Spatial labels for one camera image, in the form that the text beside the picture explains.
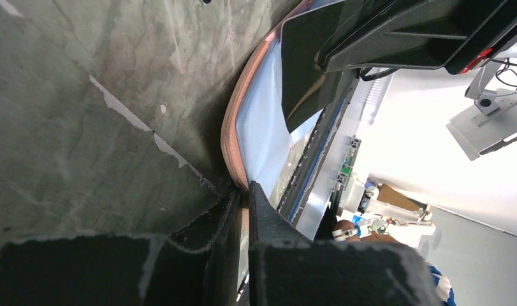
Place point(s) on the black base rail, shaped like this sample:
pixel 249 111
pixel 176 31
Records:
pixel 338 88

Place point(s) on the black VIP card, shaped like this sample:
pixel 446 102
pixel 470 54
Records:
pixel 306 39

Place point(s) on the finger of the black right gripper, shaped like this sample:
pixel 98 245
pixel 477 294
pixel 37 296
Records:
pixel 455 35

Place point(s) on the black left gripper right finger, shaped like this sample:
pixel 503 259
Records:
pixel 287 268

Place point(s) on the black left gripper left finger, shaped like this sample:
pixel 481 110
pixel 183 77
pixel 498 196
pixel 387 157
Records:
pixel 196 265

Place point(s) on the tan leather card holder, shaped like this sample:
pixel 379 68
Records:
pixel 255 141

